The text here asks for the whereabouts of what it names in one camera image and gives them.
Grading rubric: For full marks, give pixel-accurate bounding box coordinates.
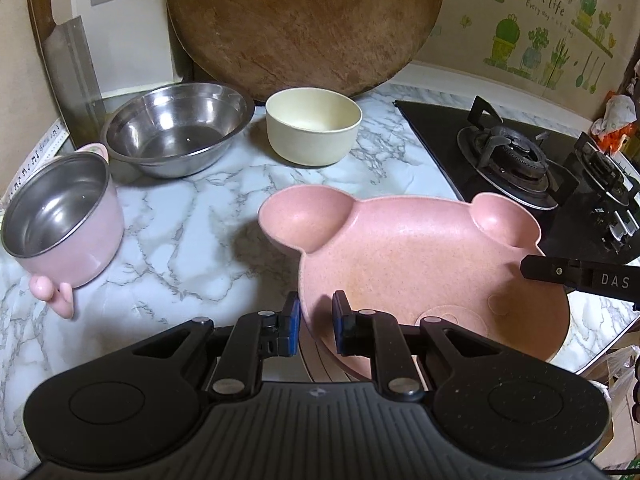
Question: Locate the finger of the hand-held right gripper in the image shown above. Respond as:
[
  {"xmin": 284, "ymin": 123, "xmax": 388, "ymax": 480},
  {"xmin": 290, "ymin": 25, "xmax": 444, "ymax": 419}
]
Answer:
[{"xmin": 520, "ymin": 254, "xmax": 593, "ymax": 287}]

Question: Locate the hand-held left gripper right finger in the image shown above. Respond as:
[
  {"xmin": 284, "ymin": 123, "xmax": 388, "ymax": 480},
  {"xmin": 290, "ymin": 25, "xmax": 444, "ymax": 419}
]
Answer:
[{"xmin": 332, "ymin": 290, "xmax": 493, "ymax": 396}]

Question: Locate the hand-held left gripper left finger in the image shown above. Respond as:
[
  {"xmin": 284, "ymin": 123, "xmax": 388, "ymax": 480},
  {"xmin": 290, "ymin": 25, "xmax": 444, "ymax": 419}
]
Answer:
[{"xmin": 132, "ymin": 291, "xmax": 301, "ymax": 396}]

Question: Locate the pink bear-shaped plate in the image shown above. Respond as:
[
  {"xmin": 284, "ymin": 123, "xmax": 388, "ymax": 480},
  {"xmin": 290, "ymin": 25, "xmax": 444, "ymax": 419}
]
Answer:
[{"xmin": 257, "ymin": 184, "xmax": 571, "ymax": 382}]

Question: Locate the cream bowl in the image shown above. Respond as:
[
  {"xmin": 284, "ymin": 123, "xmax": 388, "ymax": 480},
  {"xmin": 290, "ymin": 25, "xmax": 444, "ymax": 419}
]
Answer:
[{"xmin": 264, "ymin": 87, "xmax": 364, "ymax": 167}]

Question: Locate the stainless steel bowl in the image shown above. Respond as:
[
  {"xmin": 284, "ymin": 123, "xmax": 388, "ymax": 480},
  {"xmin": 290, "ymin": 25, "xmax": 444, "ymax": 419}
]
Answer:
[{"xmin": 100, "ymin": 82, "xmax": 256, "ymax": 180}]

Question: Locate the pink steel-lined bowl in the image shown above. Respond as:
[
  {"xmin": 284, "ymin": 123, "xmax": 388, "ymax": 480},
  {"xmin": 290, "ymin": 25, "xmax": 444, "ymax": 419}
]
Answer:
[{"xmin": 0, "ymin": 142, "xmax": 125, "ymax": 319}]

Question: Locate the black burner grate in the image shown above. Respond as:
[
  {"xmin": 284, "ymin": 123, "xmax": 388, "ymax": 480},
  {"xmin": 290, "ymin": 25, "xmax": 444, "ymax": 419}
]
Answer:
[
  {"xmin": 564, "ymin": 132, "xmax": 640, "ymax": 257},
  {"xmin": 456, "ymin": 95, "xmax": 574, "ymax": 211}
]

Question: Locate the clear plastic bag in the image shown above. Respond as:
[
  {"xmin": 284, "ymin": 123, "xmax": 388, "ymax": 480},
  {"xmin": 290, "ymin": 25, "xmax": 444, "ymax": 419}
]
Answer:
[{"xmin": 599, "ymin": 345, "xmax": 640, "ymax": 413}]

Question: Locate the white and orange plastic bag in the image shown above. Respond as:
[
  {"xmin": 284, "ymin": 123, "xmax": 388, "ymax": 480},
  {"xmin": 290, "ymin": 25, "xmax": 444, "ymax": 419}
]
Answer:
[{"xmin": 591, "ymin": 89, "xmax": 640, "ymax": 153}]

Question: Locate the black gas stove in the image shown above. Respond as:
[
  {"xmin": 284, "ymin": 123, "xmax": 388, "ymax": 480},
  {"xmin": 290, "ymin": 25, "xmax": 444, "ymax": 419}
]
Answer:
[{"xmin": 393, "ymin": 99, "xmax": 640, "ymax": 267}]

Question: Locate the round wooden cutting board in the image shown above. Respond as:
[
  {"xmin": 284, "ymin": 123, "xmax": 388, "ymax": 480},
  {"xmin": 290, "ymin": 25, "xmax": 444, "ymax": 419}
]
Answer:
[{"xmin": 165, "ymin": 0, "xmax": 445, "ymax": 106}]

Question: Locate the white patterned edge strip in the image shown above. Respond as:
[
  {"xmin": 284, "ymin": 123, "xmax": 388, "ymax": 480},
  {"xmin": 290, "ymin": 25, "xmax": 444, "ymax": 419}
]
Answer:
[{"xmin": 0, "ymin": 119, "xmax": 69, "ymax": 198}]

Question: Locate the plant print wall sticker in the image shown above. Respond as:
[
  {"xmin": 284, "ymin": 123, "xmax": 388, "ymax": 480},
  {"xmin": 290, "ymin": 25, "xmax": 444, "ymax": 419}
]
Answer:
[{"xmin": 414, "ymin": 0, "xmax": 632, "ymax": 98}]

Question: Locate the cleaver with wooden handle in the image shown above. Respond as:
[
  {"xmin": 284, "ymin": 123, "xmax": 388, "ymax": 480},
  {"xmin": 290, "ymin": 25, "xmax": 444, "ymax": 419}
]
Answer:
[{"xmin": 25, "ymin": 0, "xmax": 107, "ymax": 137}]

